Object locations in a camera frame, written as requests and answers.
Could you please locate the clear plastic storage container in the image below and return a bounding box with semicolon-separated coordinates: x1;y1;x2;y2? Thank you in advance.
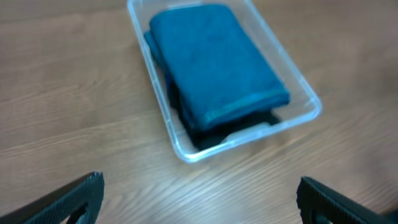
127;0;322;163

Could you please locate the black cloth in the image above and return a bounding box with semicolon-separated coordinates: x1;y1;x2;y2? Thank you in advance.
165;78;281;151

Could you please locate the blue terry towel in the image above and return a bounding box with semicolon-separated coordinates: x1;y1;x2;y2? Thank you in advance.
149;4;290;131

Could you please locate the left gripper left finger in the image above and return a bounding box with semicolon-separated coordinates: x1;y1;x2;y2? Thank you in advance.
1;171;104;224

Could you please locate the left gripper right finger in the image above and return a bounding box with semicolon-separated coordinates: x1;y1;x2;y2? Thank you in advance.
297;176;397;224

